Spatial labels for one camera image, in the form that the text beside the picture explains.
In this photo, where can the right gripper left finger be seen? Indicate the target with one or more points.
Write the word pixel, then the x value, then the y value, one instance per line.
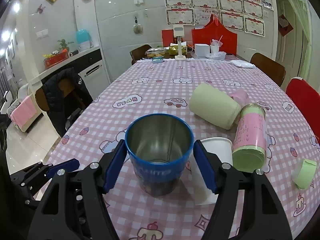
pixel 73 206

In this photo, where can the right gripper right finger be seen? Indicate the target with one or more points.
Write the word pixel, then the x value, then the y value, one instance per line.
pixel 263 216

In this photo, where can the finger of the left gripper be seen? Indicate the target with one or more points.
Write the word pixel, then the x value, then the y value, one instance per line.
pixel 32 178

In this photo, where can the blue black metal cup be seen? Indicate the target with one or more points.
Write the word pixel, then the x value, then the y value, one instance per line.
pixel 159 146

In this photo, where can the white paper cup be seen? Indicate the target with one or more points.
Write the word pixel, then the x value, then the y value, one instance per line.
pixel 203 173

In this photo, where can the pink translucent cup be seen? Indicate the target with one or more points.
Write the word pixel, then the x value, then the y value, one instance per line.
pixel 240 96

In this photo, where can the large light green cup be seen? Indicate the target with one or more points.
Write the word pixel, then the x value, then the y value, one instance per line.
pixel 214 106

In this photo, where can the plastic cup with straw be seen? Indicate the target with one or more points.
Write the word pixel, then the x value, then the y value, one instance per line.
pixel 215 45

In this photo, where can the pink green clear tumbler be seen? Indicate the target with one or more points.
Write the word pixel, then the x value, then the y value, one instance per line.
pixel 249 146

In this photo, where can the chair with black jacket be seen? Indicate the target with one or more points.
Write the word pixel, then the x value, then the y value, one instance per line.
pixel 61 95

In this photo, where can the pink checkered tablecloth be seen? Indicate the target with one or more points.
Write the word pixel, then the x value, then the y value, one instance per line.
pixel 147 88

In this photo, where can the red planter box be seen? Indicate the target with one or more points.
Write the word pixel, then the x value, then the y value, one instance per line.
pixel 55 59

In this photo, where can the red cushioned chair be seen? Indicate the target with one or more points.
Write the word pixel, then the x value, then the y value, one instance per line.
pixel 307 101

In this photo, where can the white cabinet with counter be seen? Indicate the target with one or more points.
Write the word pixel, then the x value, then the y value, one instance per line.
pixel 89 64

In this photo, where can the potted green plant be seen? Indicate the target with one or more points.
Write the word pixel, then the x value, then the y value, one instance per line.
pixel 64 45

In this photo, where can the brown wooden chair right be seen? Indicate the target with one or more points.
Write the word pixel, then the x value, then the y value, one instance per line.
pixel 275 71

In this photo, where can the brown wooden chair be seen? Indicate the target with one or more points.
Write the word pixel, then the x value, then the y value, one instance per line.
pixel 275 71
pixel 139 53

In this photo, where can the white plastic bag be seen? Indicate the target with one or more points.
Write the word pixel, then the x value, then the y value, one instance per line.
pixel 243 64

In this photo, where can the teal white humidifier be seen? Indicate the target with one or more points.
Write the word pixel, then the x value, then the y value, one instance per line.
pixel 83 39

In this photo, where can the brown wooden chair far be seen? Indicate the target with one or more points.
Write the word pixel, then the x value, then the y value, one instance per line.
pixel 139 53

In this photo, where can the white box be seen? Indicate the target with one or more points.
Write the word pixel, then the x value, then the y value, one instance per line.
pixel 202 50

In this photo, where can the food container with snacks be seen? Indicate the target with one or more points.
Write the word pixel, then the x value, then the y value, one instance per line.
pixel 155 52

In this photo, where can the red gift bag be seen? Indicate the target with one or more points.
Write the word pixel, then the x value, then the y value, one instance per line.
pixel 215 30

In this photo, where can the red door diamond decoration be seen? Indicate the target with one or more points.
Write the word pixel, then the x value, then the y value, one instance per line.
pixel 284 26

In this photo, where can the small red bag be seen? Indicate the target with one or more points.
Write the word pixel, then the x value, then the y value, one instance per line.
pixel 167 37

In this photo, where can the white desk lamp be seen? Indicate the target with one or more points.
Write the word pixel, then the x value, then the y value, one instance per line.
pixel 179 33

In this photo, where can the round wall ornament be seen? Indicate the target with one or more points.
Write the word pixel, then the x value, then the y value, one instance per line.
pixel 137 28

